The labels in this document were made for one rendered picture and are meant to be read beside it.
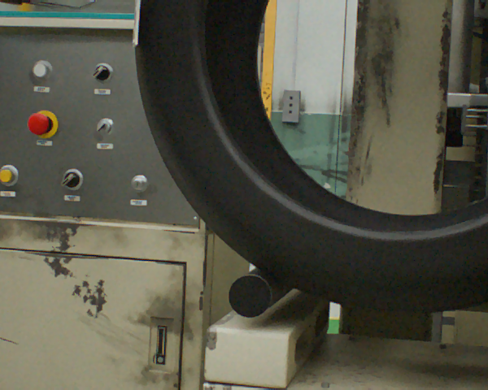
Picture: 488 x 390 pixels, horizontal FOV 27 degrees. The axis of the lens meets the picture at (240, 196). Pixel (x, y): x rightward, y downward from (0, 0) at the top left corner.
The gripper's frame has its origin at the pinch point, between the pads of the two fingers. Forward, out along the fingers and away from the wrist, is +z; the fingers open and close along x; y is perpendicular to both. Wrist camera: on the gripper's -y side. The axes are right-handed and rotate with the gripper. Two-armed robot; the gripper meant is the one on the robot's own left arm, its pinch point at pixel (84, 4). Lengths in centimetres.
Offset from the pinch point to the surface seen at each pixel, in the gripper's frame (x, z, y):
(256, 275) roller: -7.9, 26.8, -26.0
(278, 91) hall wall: 910, -144, 24
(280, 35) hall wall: 910, -152, 81
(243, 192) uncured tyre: -12.0, 24.8, -17.4
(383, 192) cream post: 27.8, 36.0, -16.9
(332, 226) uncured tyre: -12.4, 34.3, -19.1
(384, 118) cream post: 27.8, 34.4, -6.8
